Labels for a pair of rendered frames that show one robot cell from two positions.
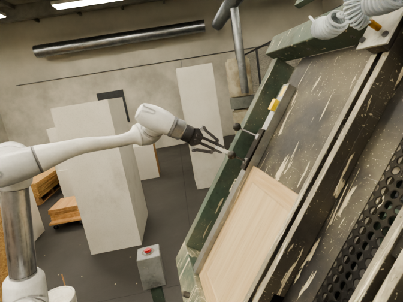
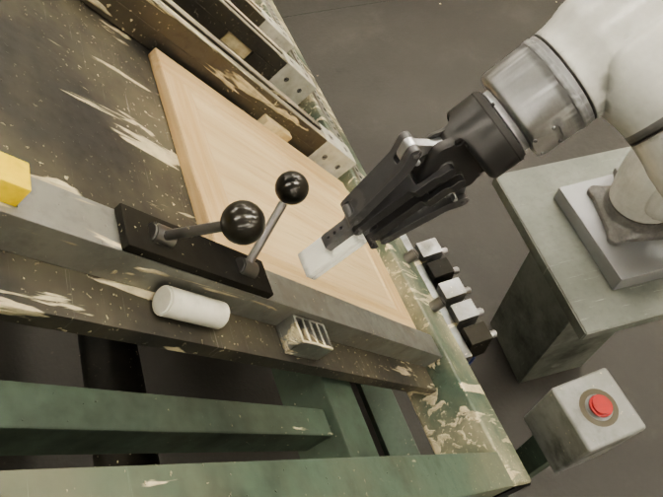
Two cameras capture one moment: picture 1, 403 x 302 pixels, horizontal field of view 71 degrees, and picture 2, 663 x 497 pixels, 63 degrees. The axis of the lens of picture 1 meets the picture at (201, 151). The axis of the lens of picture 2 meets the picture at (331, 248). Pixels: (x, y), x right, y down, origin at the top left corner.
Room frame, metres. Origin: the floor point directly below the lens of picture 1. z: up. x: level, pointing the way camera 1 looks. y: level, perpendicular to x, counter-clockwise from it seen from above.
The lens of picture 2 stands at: (1.54, -0.16, 1.89)
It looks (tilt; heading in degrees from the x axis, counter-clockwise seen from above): 56 degrees down; 169
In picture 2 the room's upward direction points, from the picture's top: straight up
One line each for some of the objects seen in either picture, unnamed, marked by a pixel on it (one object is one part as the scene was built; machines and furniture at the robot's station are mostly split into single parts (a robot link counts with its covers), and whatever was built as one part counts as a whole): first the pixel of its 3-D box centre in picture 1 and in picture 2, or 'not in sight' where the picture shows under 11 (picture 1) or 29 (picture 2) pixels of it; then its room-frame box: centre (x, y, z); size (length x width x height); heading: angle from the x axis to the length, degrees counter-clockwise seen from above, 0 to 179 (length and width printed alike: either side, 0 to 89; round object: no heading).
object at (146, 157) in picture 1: (143, 160); not in sight; (5.96, 1.28, 0.36); 0.58 x 0.45 x 0.72; 94
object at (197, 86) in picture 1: (202, 126); not in sight; (4.94, -0.09, 1.03); 0.60 x 0.58 x 2.05; 4
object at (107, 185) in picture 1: (107, 170); not in sight; (3.50, 1.22, 0.88); 0.90 x 0.60 x 1.75; 4
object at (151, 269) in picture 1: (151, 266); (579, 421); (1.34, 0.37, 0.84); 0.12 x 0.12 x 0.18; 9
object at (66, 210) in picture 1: (72, 210); not in sight; (4.20, 2.17, 0.15); 0.61 x 0.51 x 0.31; 4
